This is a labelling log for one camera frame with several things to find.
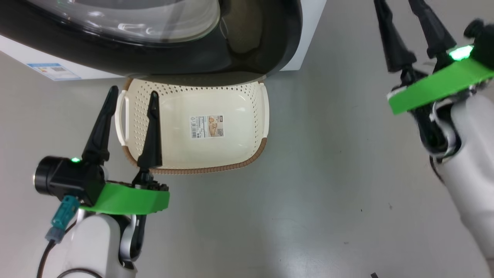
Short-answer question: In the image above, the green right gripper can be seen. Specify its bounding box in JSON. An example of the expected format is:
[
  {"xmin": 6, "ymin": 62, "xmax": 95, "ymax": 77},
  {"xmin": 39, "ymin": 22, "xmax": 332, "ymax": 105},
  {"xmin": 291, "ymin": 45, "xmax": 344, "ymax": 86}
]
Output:
[{"xmin": 374, "ymin": 0, "xmax": 494, "ymax": 115}]

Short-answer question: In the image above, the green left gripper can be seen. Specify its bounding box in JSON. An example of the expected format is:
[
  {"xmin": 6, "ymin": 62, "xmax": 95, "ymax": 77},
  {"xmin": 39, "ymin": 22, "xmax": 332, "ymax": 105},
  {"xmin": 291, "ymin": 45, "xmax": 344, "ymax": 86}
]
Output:
[{"xmin": 79, "ymin": 86, "xmax": 170, "ymax": 215}]

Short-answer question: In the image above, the black glass washing machine door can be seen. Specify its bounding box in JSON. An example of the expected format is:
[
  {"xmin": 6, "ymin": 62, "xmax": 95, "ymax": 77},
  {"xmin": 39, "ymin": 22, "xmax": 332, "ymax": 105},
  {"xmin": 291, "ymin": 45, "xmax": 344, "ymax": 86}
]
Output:
[{"xmin": 0, "ymin": 0, "xmax": 303, "ymax": 87}]

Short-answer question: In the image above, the paper label inside basket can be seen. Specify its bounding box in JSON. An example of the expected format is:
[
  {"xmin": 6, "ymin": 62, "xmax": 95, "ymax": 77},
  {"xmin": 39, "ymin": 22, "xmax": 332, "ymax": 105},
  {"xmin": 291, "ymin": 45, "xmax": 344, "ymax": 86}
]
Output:
[{"xmin": 189, "ymin": 114, "xmax": 225, "ymax": 139}]

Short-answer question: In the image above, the cream perforated laundry basket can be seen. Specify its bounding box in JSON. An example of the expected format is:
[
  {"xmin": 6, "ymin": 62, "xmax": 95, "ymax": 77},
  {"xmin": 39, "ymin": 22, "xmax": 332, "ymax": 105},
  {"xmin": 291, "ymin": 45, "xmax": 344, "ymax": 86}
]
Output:
[{"xmin": 115, "ymin": 77, "xmax": 269, "ymax": 175}]

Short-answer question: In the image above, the white washing machine body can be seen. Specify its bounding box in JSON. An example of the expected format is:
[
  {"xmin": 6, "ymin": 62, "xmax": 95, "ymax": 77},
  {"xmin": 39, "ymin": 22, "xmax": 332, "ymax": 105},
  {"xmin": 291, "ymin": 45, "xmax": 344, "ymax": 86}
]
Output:
[{"xmin": 0, "ymin": 0, "xmax": 327, "ymax": 81}]

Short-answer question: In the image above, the blue energy label sticker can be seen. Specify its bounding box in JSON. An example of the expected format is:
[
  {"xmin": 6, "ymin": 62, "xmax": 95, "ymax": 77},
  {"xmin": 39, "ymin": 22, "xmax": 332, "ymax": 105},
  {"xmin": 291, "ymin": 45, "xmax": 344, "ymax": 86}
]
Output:
[{"xmin": 27, "ymin": 63, "xmax": 81, "ymax": 81}]

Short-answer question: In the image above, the teal plug with black cable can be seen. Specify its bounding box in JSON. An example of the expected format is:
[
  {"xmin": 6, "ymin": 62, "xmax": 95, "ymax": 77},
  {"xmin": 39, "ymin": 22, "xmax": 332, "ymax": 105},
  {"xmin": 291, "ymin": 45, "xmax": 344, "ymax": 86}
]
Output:
[{"xmin": 37, "ymin": 195, "xmax": 102, "ymax": 278}]

